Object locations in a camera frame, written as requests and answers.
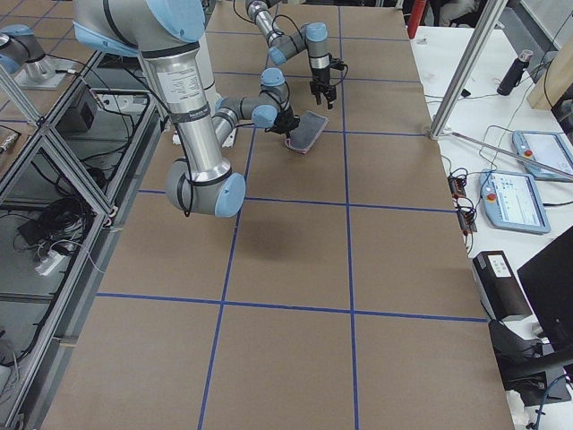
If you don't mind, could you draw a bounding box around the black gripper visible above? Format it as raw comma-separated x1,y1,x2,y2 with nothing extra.
265,111,300,139
310,78,337,109

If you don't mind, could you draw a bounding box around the pink and grey towel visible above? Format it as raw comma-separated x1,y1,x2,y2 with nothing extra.
285,111,329,154

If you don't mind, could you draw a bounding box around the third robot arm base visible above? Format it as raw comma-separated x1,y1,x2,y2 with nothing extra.
1,24,64,90

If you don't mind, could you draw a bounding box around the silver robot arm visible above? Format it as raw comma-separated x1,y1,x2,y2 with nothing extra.
234,1,346,109
73,1,300,218

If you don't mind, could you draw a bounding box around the red cylinder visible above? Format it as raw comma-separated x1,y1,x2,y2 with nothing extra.
406,0,426,39

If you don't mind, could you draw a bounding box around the black water bottle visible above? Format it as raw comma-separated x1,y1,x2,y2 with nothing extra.
497,49,534,96

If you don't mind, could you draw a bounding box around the near blue teach pendant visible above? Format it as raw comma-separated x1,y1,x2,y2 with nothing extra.
479,170,552,235

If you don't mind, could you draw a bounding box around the blue teach pendant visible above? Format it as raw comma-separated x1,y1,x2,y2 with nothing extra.
512,131,572,182
479,170,552,235

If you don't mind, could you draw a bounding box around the far blue teach pendant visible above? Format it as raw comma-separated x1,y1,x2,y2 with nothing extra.
512,131,572,182

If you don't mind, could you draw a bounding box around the black rectangular box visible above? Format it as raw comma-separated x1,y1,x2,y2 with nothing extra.
472,251,533,323

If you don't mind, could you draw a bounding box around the white power strip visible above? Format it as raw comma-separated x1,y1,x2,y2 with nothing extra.
35,250,64,277

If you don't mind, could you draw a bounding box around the black monitor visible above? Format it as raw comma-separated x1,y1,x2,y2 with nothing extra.
489,229,572,385

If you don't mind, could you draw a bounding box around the circuit board with wires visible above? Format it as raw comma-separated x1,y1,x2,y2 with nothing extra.
448,175,477,237

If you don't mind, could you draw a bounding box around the aluminium frame post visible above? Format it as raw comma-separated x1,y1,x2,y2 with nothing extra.
428,0,507,141

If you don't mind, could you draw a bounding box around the aluminium frame rack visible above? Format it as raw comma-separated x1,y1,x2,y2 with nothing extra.
1,53,160,429

